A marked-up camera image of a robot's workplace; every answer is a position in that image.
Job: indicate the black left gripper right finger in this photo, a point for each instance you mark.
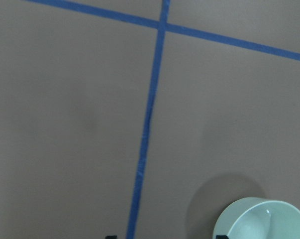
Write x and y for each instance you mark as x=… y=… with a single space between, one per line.
x=222 y=237

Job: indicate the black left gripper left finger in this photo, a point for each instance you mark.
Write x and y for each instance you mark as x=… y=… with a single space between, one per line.
x=111 y=237

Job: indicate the light green bowl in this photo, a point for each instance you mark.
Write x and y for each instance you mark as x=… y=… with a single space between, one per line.
x=258 y=218

